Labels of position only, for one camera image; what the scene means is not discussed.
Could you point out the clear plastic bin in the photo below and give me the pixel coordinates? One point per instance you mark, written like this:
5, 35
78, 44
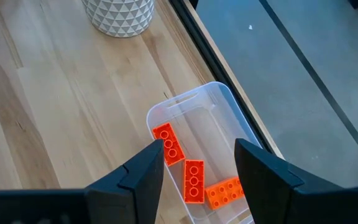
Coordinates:
210, 124

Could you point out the orange toy building block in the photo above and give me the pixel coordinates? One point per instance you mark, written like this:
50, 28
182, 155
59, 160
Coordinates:
194, 182
224, 193
168, 144

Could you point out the triangle-patterned planter pot with plant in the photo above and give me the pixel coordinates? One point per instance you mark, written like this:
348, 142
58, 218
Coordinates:
120, 17

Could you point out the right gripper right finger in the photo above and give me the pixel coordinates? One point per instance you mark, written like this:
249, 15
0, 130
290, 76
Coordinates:
269, 199

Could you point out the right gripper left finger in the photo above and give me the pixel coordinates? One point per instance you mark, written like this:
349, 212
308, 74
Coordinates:
135, 199

